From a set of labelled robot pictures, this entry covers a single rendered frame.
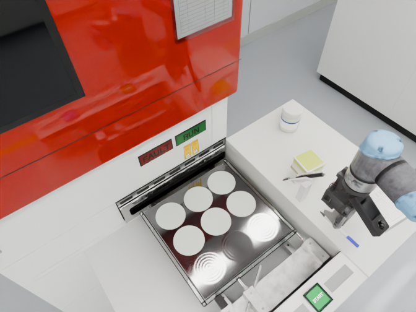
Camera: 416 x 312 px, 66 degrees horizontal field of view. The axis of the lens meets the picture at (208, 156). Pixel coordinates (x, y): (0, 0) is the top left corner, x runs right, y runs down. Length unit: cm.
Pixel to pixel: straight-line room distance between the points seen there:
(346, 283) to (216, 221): 41
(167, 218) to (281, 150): 47
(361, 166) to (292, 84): 224
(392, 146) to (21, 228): 91
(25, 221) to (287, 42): 298
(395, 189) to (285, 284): 46
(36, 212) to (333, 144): 98
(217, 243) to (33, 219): 53
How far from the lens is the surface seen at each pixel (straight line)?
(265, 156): 115
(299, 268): 108
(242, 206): 111
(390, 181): 75
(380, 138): 77
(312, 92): 295
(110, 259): 117
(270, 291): 104
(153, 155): 100
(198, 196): 113
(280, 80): 300
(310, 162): 108
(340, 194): 92
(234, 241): 106
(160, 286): 111
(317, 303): 97
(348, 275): 103
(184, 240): 106
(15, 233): 100
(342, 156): 122
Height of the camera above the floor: 187
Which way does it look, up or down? 52 degrees down
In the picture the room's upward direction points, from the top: 2 degrees counter-clockwise
